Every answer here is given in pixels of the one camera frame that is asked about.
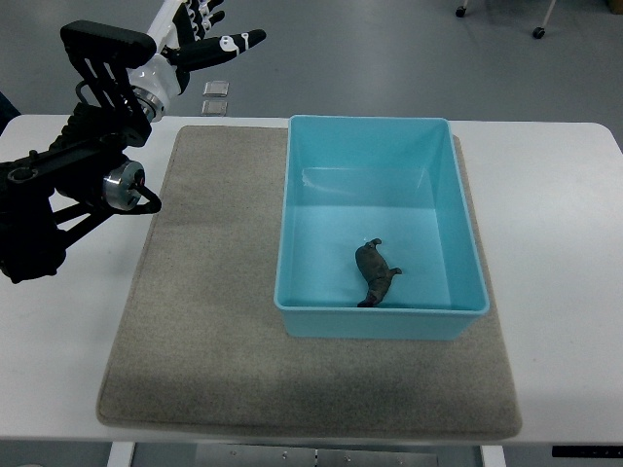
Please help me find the black white robotic left hand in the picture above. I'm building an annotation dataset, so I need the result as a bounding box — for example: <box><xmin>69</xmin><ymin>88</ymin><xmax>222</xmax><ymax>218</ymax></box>
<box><xmin>128</xmin><ymin>0</ymin><xmax>267</xmax><ymax>121</ymax></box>

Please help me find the brown toy hippo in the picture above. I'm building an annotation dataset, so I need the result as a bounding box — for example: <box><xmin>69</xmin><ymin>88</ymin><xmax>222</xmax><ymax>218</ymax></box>
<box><xmin>354</xmin><ymin>238</ymin><xmax>402</xmax><ymax>307</ymax></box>

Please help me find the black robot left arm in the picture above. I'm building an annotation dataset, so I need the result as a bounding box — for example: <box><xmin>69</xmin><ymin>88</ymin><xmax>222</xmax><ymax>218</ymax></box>
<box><xmin>1</xmin><ymin>20</ymin><xmax>162</xmax><ymax>283</ymax></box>

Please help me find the light blue plastic box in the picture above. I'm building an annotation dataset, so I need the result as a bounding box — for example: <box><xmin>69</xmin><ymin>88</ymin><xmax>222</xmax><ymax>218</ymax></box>
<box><xmin>275</xmin><ymin>116</ymin><xmax>491</xmax><ymax>341</ymax></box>

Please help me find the upper floor outlet plate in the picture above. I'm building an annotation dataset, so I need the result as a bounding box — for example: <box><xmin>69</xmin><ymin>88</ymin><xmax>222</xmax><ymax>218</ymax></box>
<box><xmin>202</xmin><ymin>81</ymin><xmax>229</xmax><ymax>97</ymax></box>

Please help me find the floor outlet plate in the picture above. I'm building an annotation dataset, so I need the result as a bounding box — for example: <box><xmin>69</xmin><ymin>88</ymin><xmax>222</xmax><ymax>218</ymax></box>
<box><xmin>201</xmin><ymin>99</ymin><xmax>228</xmax><ymax>117</ymax></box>
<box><xmin>202</xmin><ymin>81</ymin><xmax>229</xmax><ymax>97</ymax></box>

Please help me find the lower floor outlet plate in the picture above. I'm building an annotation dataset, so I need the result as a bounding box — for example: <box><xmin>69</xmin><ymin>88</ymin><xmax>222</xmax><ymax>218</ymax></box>
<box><xmin>201</xmin><ymin>99</ymin><xmax>228</xmax><ymax>117</ymax></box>

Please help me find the grey felt mat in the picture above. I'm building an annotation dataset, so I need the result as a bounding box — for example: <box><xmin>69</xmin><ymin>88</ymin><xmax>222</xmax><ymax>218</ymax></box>
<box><xmin>96</xmin><ymin>126</ymin><xmax>522</xmax><ymax>441</ymax></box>

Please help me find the right cart caster wheel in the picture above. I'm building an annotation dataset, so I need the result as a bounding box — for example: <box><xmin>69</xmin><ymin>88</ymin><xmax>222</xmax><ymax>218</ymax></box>
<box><xmin>531</xmin><ymin>27</ymin><xmax>545</xmax><ymax>39</ymax></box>

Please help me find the black table control panel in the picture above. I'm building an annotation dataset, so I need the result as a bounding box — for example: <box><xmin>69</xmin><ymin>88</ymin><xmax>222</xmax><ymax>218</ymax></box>
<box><xmin>551</xmin><ymin>446</ymin><xmax>623</xmax><ymax>459</ymax></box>

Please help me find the metal table frame crossbar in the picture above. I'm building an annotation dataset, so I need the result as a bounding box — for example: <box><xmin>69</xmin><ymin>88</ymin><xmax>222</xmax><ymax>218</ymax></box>
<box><xmin>194</xmin><ymin>445</ymin><xmax>439</xmax><ymax>467</ymax></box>

